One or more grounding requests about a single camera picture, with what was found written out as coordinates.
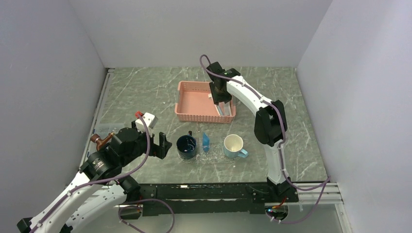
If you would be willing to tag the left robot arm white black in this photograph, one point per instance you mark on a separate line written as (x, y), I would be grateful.
(99, 184)

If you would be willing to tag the pink perforated plastic basket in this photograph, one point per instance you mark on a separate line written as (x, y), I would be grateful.
(194, 105)

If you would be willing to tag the white toothbrush at basket side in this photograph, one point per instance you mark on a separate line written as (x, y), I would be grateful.
(229, 108)

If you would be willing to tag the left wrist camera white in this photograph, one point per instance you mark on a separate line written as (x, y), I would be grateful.
(145, 122)

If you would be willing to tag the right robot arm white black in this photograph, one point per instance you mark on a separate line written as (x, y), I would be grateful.
(270, 126)

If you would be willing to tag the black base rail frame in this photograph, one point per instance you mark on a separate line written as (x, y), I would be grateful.
(199, 198)

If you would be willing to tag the copper brass fitting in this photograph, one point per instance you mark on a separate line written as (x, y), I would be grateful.
(101, 142)

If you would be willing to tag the dark blue mug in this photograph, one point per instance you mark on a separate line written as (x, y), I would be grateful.
(187, 146)

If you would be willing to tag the clear textured oval tray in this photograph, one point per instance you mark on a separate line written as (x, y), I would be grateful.
(194, 160)

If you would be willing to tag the light blue white mug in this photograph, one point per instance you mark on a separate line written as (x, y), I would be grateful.
(233, 147)

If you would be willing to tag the blue toothpaste tube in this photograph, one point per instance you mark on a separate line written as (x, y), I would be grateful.
(205, 143)

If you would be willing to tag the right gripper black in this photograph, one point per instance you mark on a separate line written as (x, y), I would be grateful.
(217, 99)

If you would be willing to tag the clear acrylic toothbrush holder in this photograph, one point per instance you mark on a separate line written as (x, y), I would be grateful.
(215, 154)

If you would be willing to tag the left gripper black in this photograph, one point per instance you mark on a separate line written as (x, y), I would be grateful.
(161, 150)

